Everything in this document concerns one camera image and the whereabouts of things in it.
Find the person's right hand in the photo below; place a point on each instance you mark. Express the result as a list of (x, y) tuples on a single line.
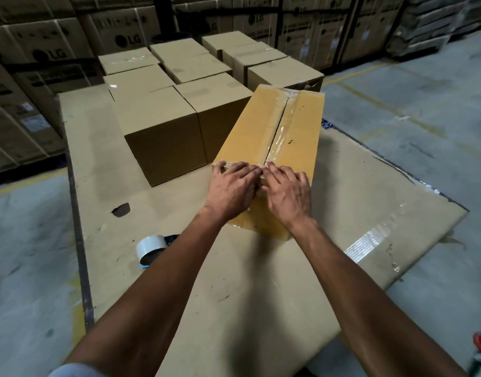
[(291, 200)]

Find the person's left hand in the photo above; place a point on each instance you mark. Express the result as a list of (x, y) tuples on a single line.
[(228, 192)]

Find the person's right little finger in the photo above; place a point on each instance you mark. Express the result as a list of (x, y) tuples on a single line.
[(306, 185)]

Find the person's left little finger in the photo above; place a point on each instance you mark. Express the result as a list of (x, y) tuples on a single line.
[(219, 169)]

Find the person's left thumb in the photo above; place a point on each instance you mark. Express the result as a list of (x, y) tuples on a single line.
[(258, 190)]

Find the person's right thumb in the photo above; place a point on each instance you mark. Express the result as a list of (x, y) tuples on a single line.
[(268, 187)]

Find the person's left middle finger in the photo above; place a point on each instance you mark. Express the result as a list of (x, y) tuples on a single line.
[(245, 174)]

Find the person's right middle finger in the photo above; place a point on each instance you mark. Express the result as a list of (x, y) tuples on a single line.
[(284, 175)]

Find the long taped cardboard box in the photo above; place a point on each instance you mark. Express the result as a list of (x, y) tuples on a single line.
[(295, 125)]

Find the person's right forearm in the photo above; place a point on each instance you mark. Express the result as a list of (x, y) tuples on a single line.
[(366, 298)]

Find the person's left forearm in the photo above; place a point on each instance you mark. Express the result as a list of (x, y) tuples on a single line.
[(158, 294)]

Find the group of small cardboard boxes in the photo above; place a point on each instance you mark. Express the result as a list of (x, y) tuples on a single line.
[(162, 125)]

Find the tape dispenser with clear tape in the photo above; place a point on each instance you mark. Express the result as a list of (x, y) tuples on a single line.
[(149, 247)]

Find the large flat cardboard sheet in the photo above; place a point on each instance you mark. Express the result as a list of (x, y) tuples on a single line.
[(264, 302)]

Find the stack of flattened cardboard bundles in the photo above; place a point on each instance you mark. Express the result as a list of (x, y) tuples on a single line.
[(436, 23)]

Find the white shirt sleeve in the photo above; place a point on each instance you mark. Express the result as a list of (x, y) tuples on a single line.
[(73, 371)]

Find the wall of large printed cartons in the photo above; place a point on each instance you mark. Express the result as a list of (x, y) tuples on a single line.
[(48, 39)]

